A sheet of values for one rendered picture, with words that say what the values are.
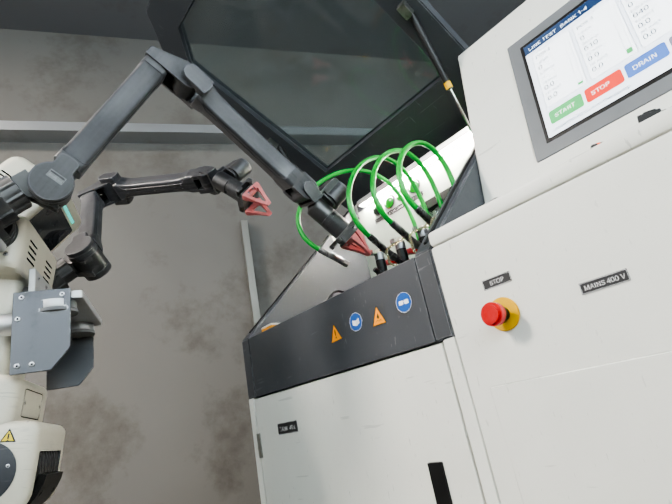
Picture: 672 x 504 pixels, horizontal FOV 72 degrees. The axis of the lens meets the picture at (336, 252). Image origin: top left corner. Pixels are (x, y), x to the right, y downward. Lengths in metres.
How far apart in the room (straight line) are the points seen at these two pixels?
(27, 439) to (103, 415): 1.65
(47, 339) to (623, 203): 1.00
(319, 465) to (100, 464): 1.72
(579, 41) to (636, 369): 0.71
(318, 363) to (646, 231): 0.69
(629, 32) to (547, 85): 0.16
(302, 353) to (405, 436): 0.34
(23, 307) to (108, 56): 2.75
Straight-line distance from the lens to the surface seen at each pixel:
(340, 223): 1.23
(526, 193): 0.76
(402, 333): 0.88
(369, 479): 1.00
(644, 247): 0.69
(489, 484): 0.82
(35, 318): 1.08
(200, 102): 1.18
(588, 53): 1.13
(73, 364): 1.31
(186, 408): 2.67
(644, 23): 1.10
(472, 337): 0.79
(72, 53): 3.70
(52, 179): 1.05
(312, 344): 1.08
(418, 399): 0.87
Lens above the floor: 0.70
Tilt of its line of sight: 19 degrees up
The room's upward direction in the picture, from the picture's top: 11 degrees counter-clockwise
